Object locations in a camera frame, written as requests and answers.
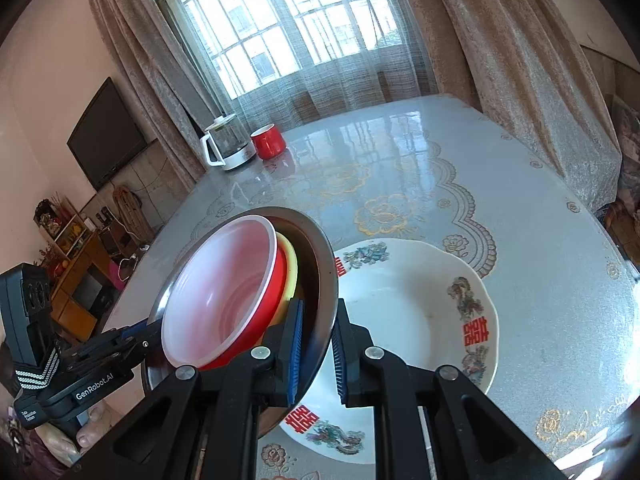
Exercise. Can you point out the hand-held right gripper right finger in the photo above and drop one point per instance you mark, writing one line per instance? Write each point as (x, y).
(340, 360)

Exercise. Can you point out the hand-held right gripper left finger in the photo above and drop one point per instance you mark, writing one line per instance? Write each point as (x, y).
(295, 350)

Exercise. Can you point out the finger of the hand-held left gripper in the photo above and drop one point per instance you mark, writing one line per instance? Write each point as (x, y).
(110, 350)
(135, 331)

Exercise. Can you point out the stainless steel bowl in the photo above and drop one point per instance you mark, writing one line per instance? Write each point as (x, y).
(317, 280)

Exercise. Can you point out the yellow plastic bowl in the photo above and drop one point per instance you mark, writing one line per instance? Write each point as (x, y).
(290, 270)

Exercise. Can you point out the large white dragon-print plate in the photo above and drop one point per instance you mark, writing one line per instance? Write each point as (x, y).
(410, 310)

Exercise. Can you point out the red plastic bowl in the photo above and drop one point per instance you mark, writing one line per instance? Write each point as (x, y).
(220, 285)

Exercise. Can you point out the person's left hand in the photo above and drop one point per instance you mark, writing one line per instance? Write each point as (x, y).
(92, 430)

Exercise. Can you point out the pink container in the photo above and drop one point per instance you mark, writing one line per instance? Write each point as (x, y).
(120, 277)

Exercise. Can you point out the wooden cabinet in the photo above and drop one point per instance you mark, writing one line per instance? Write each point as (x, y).
(80, 280)

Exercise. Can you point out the wicker chair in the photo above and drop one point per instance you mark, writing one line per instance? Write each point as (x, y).
(130, 215)

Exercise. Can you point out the black flat-screen television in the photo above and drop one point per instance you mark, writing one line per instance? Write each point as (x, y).
(107, 135)

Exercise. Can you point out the white electric glass kettle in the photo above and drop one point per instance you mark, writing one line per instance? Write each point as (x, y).
(227, 150)

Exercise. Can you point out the red mug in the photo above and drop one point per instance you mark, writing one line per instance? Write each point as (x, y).
(267, 145)

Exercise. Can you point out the beige curtain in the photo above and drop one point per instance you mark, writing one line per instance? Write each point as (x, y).
(525, 85)
(145, 60)

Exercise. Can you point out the white sheer curtain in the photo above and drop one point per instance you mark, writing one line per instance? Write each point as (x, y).
(350, 80)

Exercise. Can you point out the barred window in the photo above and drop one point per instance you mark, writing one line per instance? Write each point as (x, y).
(280, 25)

